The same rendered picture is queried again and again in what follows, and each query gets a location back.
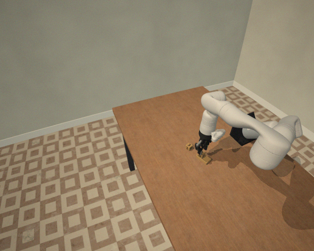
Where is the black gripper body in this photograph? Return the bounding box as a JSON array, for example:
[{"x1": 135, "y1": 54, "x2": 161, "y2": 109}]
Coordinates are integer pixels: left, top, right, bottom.
[{"x1": 199, "y1": 130, "x2": 211, "y2": 145}]

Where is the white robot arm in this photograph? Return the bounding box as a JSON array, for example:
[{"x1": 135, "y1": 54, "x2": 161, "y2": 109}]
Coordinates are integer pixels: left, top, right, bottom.
[{"x1": 199, "y1": 91, "x2": 303, "y2": 170}]

